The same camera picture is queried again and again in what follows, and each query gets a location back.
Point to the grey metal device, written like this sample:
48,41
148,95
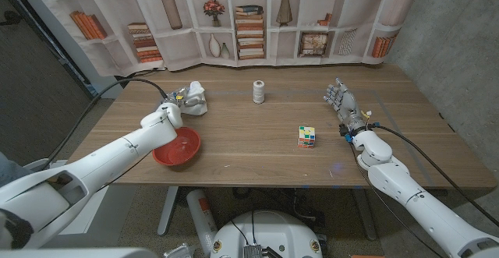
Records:
179,251

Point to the white roll with orange label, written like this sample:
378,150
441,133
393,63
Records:
200,219

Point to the white thread spool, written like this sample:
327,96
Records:
259,92

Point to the multicoloured puzzle cube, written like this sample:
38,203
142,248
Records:
306,137

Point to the printed bookshelf backdrop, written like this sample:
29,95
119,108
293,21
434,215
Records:
175,47

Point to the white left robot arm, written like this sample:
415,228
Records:
117,156

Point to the white napkin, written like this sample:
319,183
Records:
197,110

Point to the grey table leg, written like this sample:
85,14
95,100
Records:
167,211
365,215

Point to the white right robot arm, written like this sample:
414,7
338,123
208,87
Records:
425,207

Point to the grey finned module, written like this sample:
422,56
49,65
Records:
252,251

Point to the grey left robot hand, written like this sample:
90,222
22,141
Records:
183,99

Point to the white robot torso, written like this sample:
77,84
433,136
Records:
78,253

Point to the red bowl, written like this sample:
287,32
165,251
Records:
187,149

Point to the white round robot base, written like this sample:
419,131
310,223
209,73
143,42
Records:
269,230

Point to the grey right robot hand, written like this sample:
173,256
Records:
349,107

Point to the orange object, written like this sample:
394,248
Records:
366,256

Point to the person in blue jeans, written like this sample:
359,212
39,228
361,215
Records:
9,170

